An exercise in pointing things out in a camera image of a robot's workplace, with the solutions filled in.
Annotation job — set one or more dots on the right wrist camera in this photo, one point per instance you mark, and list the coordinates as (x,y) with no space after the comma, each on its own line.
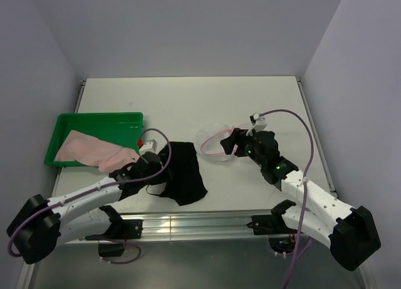
(258,122)

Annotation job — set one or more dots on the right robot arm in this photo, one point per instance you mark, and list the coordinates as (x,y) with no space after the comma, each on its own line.
(349,233)

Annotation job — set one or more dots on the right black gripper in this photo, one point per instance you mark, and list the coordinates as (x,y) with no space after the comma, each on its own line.
(237,136)

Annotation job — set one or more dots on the green plastic tray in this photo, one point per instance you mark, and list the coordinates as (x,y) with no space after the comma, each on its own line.
(121,128)

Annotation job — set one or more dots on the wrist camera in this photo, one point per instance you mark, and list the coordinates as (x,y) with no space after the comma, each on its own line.
(147,146)
(258,122)

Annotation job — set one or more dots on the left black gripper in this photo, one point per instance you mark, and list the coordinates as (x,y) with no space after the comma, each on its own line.
(159,167)

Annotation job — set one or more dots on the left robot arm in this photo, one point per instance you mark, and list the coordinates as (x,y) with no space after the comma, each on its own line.
(44,224)

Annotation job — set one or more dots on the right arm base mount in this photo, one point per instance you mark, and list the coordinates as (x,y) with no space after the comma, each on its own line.
(281,239)

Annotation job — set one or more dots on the pink garment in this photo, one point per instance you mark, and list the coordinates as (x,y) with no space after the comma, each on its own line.
(93,152)

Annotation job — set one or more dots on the black bra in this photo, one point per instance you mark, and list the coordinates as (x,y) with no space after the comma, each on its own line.
(186,184)

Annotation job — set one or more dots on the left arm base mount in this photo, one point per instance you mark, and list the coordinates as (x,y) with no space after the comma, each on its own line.
(118,238)

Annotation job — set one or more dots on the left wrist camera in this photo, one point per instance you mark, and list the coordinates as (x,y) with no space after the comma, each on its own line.
(147,146)

